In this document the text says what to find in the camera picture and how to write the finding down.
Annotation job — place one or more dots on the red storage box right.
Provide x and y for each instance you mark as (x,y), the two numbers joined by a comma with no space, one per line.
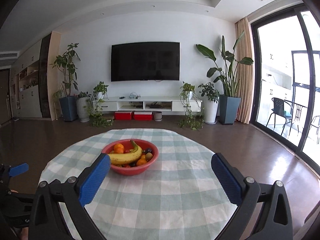
(142,116)

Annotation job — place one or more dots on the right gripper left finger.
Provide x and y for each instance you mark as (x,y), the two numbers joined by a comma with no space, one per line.
(47,220)

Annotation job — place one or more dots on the ribbed white pot plant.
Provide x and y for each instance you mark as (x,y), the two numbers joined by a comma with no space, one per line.
(82,105)

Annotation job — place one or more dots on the top yellow banana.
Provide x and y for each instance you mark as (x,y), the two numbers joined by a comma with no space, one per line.
(126,158)

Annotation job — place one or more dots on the wall storage cabinet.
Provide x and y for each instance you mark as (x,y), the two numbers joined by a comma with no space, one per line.
(34,80)

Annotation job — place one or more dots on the red storage box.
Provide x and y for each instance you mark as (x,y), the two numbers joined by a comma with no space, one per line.
(126,115)
(142,116)

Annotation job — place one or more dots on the red storage box left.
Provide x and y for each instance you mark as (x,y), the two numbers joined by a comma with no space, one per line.
(126,115)

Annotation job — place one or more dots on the white tv console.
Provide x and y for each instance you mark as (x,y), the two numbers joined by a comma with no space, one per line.
(148,103)

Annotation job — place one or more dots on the left hand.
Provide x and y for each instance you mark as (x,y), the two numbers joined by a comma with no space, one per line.
(24,234)

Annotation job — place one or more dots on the tall plant blue pot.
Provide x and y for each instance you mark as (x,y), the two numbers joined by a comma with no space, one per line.
(229,102)

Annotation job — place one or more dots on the checkered green white tablecloth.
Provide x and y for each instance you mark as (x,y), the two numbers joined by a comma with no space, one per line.
(177,197)

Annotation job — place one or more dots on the trailing vine plant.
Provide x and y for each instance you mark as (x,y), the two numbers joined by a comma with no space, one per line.
(95,106)
(192,119)

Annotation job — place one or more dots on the beige curtain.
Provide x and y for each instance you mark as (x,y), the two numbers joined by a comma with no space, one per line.
(245,73)

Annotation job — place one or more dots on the bushy plant white pot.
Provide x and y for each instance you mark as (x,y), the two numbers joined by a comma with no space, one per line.
(211,102)

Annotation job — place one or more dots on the trailing vine plant right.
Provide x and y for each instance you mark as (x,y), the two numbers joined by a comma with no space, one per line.
(192,119)

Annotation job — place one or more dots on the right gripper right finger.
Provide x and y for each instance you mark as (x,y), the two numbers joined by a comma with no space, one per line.
(274,220)

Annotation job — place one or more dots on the trailing vine plant left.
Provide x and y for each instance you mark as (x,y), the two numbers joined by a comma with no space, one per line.
(95,106)

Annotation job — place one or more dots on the red plastic bowl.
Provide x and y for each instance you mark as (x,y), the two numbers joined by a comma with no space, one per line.
(131,169)

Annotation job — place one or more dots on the black wall television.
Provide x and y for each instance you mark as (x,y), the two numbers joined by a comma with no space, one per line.
(144,61)

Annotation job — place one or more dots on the orange in bowl left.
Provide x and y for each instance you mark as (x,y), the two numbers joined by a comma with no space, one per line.
(118,149)

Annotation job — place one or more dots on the black balcony chair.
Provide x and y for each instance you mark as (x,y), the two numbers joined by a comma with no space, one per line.
(281,108)

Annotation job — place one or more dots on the small grey pot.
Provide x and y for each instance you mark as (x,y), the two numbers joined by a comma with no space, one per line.
(157,116)

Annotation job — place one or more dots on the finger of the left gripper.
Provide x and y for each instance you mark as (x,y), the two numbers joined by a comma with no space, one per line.
(18,169)

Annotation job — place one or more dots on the tree plant blue pot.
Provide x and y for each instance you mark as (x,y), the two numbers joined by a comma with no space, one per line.
(65,64)

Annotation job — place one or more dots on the brown kiwi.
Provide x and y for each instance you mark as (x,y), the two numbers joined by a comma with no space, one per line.
(148,156)

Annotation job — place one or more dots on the orange mandarin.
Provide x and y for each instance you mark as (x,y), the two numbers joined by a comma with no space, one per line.
(141,162)

